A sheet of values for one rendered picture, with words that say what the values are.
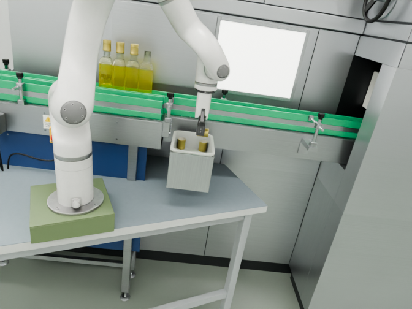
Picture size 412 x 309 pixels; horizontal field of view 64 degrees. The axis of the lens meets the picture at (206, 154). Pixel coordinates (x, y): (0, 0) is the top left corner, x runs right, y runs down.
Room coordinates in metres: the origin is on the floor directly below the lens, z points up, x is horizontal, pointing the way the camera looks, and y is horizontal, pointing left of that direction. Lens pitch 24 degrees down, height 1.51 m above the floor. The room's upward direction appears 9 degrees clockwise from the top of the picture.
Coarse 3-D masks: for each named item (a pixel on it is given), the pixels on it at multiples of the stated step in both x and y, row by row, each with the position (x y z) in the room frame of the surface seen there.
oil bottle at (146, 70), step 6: (144, 66) 1.43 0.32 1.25; (150, 66) 1.44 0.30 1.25; (144, 72) 1.43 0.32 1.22; (150, 72) 1.43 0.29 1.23; (144, 78) 1.43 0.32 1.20; (150, 78) 1.44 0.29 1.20; (144, 84) 1.43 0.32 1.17; (150, 84) 1.44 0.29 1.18; (138, 90) 1.43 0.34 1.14; (144, 90) 1.43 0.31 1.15; (150, 90) 1.44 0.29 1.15
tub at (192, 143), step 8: (176, 136) 1.34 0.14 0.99; (184, 136) 1.35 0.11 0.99; (192, 136) 1.36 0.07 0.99; (208, 136) 1.36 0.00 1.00; (176, 144) 1.34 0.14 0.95; (192, 144) 1.35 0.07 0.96; (208, 144) 1.34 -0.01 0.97; (176, 152) 1.15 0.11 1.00; (184, 152) 1.14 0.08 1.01; (192, 152) 1.15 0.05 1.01; (200, 152) 1.16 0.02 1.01; (208, 152) 1.27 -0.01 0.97
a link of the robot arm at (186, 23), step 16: (176, 0) 1.10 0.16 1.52; (176, 16) 1.11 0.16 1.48; (192, 16) 1.13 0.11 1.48; (176, 32) 1.15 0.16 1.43; (192, 32) 1.12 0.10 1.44; (208, 32) 1.13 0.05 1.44; (192, 48) 1.11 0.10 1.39; (208, 48) 1.10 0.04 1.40; (208, 64) 1.10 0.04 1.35; (224, 64) 1.12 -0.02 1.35
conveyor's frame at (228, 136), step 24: (24, 120) 1.27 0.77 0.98; (48, 120) 1.28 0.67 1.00; (96, 120) 1.30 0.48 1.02; (120, 120) 1.30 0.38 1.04; (144, 120) 1.32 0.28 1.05; (192, 120) 1.42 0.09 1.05; (120, 144) 1.30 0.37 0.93; (144, 144) 1.31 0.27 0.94; (216, 144) 1.43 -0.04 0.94; (240, 144) 1.44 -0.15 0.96; (264, 144) 1.45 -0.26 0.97; (288, 144) 1.46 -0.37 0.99; (336, 144) 1.48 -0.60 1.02
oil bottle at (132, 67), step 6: (126, 66) 1.43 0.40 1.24; (132, 66) 1.43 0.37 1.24; (138, 66) 1.44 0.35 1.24; (126, 72) 1.43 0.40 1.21; (132, 72) 1.43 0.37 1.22; (138, 72) 1.44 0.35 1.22; (126, 78) 1.43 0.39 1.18; (132, 78) 1.43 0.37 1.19; (138, 78) 1.44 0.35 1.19; (126, 84) 1.43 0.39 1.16; (132, 84) 1.43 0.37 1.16; (138, 84) 1.45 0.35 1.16; (126, 90) 1.43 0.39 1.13; (132, 90) 1.43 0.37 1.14
